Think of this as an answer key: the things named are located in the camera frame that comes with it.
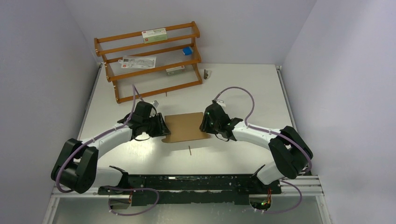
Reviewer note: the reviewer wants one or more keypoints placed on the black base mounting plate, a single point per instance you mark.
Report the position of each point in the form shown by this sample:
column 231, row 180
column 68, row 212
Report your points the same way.
column 184, row 189

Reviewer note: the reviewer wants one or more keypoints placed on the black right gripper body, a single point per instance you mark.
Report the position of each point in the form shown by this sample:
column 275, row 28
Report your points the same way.
column 214, row 127

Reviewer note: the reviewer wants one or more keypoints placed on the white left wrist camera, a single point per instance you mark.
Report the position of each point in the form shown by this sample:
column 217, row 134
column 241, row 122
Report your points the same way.
column 155, row 103

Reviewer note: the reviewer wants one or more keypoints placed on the orange wooden shelf rack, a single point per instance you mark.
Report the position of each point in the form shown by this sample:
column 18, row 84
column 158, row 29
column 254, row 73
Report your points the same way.
column 156, row 61

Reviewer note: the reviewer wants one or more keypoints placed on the aluminium rail frame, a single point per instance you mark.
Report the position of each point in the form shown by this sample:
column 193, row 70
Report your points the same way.
column 220, row 135

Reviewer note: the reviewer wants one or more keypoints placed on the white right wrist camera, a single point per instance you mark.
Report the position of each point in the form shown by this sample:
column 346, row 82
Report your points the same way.
column 221, row 103

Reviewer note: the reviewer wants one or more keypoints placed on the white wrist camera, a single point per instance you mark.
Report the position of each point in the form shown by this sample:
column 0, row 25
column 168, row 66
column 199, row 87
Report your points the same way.
column 155, row 103
column 221, row 103

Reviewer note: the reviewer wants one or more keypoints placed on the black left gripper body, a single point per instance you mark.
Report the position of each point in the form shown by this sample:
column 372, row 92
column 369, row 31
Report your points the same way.
column 150, row 125

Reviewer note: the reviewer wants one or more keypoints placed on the brown cardboard box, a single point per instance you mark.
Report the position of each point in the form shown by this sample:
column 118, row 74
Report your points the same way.
column 184, row 127

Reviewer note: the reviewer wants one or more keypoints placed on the white flat blister package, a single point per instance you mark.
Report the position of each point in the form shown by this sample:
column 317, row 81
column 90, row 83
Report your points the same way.
column 136, row 62

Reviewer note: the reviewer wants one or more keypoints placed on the small grey white clip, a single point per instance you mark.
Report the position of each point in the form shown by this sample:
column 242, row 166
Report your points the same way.
column 207, row 74

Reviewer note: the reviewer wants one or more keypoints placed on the grey white small box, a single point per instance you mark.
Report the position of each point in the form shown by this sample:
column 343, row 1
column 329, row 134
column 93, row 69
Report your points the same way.
column 176, row 70

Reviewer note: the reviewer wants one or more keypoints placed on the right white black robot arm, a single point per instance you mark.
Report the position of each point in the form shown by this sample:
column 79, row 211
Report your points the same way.
column 290, row 153

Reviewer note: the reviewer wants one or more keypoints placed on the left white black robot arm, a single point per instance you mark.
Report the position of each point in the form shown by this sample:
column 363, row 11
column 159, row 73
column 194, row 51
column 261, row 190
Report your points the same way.
column 76, row 168

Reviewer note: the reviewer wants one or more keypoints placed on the green white box top shelf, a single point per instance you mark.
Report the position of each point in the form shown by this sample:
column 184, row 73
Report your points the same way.
column 154, row 35

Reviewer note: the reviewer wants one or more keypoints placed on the blue small box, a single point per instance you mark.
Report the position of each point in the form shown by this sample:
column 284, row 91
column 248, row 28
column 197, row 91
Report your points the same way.
column 187, row 51

